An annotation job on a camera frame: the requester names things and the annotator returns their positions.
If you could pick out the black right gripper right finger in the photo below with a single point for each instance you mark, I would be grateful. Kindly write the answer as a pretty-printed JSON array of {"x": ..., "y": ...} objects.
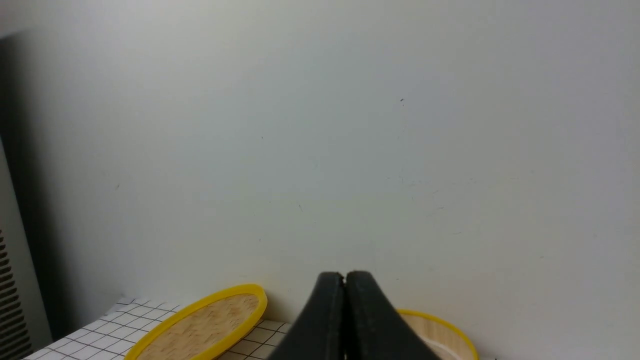
[{"x": 374, "y": 328}]

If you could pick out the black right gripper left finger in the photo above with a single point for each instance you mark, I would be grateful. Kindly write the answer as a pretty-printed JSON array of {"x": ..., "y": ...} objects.
[{"x": 316, "y": 333}]

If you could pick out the yellow rimmed bamboo steamer basket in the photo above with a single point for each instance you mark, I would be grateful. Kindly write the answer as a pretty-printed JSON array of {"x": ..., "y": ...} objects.
[{"x": 442, "y": 337}]

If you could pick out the yellow rimmed bamboo steamer lid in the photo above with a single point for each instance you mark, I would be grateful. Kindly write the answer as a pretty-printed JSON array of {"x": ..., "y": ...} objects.
[{"x": 205, "y": 329}]

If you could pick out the white black grid tablecloth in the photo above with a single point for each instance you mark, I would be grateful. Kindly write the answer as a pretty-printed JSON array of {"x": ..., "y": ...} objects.
[{"x": 114, "y": 334}]

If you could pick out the grey vented panel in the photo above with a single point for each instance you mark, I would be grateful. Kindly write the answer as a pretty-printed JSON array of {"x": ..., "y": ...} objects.
[{"x": 24, "y": 325}]

